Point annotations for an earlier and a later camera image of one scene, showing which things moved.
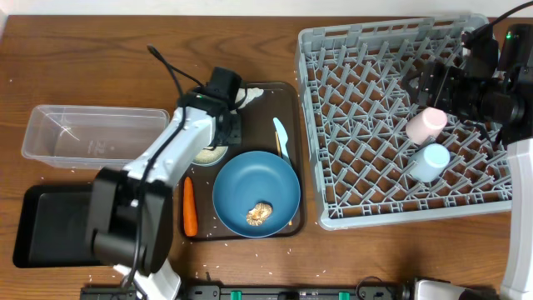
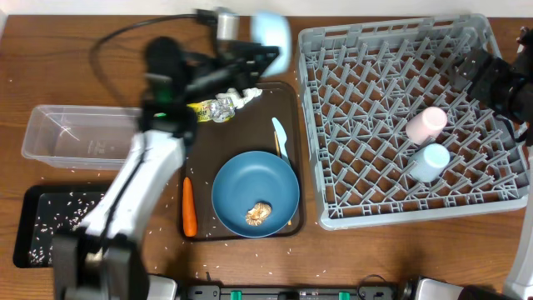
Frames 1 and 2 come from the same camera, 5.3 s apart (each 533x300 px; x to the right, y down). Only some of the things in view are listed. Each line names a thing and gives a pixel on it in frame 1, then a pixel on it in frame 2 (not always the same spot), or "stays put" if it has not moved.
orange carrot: x=190 y=217 stays put
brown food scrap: x=258 y=214 stays put
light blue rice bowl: x=208 y=156 → x=273 y=29
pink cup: x=425 y=123 stays put
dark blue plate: x=253 y=177 stays put
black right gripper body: x=470 y=98 → x=495 y=87
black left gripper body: x=229 y=131 → x=244 y=63
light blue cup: x=428 y=162 stays put
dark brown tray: x=284 y=101 stays put
